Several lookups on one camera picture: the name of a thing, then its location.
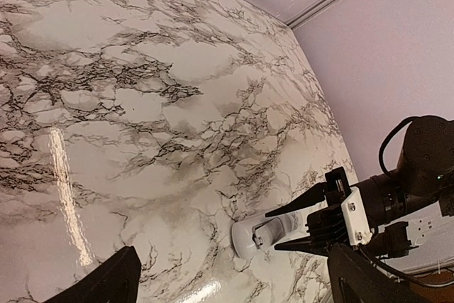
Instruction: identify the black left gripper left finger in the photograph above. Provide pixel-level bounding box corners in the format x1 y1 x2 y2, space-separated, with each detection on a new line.
46 246 141 303

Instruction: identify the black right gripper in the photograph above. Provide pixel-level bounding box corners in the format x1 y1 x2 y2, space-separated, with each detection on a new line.
265 167 353 255

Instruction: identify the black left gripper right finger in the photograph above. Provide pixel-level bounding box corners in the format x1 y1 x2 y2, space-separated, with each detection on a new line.
328 244 428 302

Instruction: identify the white remote control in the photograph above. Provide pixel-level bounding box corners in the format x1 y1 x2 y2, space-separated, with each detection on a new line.
231 209 309 260

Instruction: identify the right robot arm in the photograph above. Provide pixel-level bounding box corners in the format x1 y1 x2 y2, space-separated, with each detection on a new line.
266 116 453 258

